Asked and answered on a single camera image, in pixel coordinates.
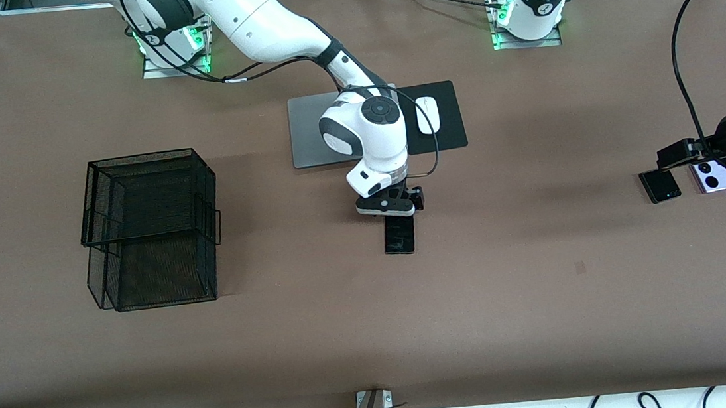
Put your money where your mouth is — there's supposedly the white computer mouse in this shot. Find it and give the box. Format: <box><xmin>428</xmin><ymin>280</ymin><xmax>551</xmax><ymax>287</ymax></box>
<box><xmin>414</xmin><ymin>95</ymin><xmax>442</xmax><ymax>136</ymax></box>

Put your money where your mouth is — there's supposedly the black flip phone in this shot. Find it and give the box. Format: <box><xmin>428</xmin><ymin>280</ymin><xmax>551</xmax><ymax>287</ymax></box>
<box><xmin>638</xmin><ymin>167</ymin><xmax>683</xmax><ymax>206</ymax></box>

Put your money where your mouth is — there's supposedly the lavender flip phone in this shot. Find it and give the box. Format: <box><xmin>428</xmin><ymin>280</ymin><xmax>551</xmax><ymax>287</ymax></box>
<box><xmin>689</xmin><ymin>159</ymin><xmax>726</xmax><ymax>196</ymax></box>

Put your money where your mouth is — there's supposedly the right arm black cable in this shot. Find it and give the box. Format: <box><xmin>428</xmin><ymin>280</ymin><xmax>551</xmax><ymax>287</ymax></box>
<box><xmin>119</xmin><ymin>0</ymin><xmax>442</xmax><ymax>206</ymax></box>

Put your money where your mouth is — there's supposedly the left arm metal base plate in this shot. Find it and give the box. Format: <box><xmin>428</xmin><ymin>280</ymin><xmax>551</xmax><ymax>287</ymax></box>
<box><xmin>487</xmin><ymin>0</ymin><xmax>563</xmax><ymax>53</ymax></box>

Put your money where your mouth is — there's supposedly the black mesh two-tier tray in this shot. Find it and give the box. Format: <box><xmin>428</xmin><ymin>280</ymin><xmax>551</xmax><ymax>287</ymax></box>
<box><xmin>72</xmin><ymin>146</ymin><xmax>230</xmax><ymax>316</ymax></box>

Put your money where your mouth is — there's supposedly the silver closed laptop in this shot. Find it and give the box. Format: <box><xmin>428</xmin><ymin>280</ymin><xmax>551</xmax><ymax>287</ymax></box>
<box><xmin>286</xmin><ymin>83</ymin><xmax>404</xmax><ymax>170</ymax></box>

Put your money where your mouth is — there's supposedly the long black smartphone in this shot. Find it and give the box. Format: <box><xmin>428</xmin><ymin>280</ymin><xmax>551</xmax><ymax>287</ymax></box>
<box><xmin>382</xmin><ymin>214</ymin><xmax>418</xmax><ymax>256</ymax></box>

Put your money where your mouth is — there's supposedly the black mouse pad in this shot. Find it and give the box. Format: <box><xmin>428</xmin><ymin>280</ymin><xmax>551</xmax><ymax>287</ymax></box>
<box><xmin>396</xmin><ymin>79</ymin><xmax>469</xmax><ymax>157</ymax></box>

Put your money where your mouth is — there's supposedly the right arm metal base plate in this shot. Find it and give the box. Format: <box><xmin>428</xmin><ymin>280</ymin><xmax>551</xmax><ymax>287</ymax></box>
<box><xmin>138</xmin><ymin>19</ymin><xmax>215</xmax><ymax>80</ymax></box>

